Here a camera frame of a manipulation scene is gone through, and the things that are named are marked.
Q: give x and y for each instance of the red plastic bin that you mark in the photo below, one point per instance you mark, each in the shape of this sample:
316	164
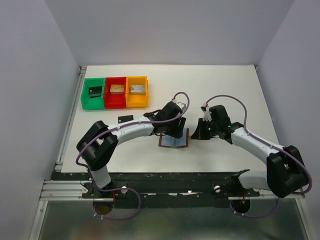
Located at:
114	100

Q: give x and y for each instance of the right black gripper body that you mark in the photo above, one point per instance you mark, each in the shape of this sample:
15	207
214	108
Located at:
210	129

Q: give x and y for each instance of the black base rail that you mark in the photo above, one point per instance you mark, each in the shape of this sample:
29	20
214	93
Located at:
171	190

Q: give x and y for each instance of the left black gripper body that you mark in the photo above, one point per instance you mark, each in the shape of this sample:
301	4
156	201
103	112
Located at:
172	128

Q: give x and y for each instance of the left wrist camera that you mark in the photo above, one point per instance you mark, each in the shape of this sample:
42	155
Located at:
181	105

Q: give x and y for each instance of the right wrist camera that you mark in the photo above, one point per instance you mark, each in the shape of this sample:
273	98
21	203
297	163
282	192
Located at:
206	113

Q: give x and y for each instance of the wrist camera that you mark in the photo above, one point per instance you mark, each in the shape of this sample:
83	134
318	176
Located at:
181	105
206	113

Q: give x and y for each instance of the black card in green bin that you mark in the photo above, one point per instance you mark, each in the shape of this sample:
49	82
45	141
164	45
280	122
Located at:
95	91

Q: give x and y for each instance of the gold card in red bin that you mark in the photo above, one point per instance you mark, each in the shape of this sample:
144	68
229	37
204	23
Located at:
116	89

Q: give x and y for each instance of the black VIP card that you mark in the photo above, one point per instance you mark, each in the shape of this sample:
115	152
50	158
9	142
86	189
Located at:
125	118

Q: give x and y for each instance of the green plastic bin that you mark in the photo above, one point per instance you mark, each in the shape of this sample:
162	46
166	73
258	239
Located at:
96	103

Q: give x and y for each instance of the yellow plastic bin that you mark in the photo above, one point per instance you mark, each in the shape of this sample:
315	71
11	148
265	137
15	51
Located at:
137	100

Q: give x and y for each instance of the brown leather card holder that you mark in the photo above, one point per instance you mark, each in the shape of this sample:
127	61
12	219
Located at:
166	141

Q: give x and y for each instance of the silver card in yellow bin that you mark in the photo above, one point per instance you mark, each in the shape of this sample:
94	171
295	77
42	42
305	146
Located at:
137	89

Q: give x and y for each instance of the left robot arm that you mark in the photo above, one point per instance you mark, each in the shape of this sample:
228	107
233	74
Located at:
98	144

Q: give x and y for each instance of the aluminium frame rail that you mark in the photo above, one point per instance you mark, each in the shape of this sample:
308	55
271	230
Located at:
59	190

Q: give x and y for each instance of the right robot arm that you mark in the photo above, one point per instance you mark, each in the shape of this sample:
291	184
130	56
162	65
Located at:
284	173

